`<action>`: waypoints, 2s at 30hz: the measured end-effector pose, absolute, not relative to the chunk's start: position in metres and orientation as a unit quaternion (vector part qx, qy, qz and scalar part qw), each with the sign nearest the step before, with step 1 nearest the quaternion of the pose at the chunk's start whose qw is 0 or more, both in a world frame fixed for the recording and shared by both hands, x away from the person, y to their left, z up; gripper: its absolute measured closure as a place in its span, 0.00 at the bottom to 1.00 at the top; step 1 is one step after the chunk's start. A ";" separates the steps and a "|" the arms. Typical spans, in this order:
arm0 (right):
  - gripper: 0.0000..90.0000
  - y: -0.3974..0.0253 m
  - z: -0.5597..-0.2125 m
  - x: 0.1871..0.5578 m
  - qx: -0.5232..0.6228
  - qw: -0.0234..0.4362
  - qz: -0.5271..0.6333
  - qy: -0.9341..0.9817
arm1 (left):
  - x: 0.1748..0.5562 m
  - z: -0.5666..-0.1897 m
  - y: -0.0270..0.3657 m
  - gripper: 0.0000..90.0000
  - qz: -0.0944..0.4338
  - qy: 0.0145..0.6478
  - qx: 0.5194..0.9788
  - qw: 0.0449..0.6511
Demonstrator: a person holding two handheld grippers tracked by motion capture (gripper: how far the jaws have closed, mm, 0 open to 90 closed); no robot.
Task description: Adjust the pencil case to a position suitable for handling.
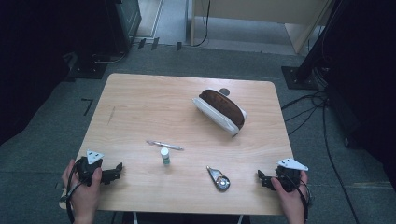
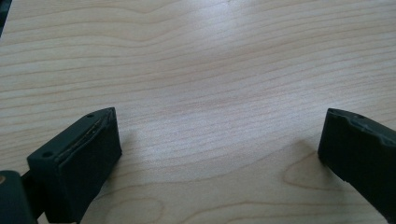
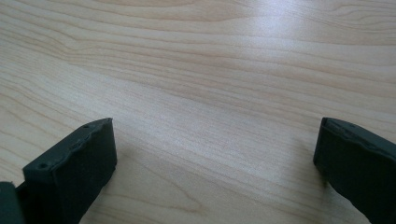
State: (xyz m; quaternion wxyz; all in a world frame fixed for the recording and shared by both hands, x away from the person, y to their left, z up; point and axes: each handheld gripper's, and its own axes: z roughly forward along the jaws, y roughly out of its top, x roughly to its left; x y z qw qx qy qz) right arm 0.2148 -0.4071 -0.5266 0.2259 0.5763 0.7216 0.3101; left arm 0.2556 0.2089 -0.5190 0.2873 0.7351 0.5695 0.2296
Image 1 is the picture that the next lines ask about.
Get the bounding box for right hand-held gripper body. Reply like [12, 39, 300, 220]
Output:
[275, 158, 309, 193]

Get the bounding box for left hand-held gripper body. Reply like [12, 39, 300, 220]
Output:
[76, 149, 105, 188]

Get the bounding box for white glue stick green label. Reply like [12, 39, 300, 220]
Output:
[160, 147, 171, 166]

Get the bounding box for white pencil case brown lining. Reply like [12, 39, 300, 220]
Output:
[191, 89, 248, 138]

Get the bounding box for person's right hand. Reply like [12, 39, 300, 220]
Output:
[270, 171, 310, 217]

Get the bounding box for person's left hand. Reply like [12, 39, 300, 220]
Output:
[61, 158, 103, 223]

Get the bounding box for clear silver pen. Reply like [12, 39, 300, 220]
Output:
[146, 140, 185, 152]

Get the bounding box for dark curtain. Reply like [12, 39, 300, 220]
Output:
[323, 0, 396, 190]
[0, 0, 108, 146]

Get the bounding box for black cabinet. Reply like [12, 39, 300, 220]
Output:
[104, 0, 143, 54]

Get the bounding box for beige wooden furniture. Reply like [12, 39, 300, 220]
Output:
[190, 0, 332, 56]

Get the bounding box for right hand-held gripper cable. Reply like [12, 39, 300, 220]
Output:
[292, 176, 313, 224]

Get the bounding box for hand-held gripper cable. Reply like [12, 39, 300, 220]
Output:
[64, 161, 84, 224]
[292, 176, 313, 224]

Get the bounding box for left hand-held gripper cable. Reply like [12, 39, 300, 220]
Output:
[64, 161, 84, 224]

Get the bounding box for black floor cables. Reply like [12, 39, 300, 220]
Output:
[280, 90, 361, 224]

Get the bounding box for black stand with base plate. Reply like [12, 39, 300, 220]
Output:
[281, 0, 347, 91]

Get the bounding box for black floor base plate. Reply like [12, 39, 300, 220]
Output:
[67, 51, 109, 80]

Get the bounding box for black hanging cable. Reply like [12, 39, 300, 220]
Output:
[191, 0, 211, 48]

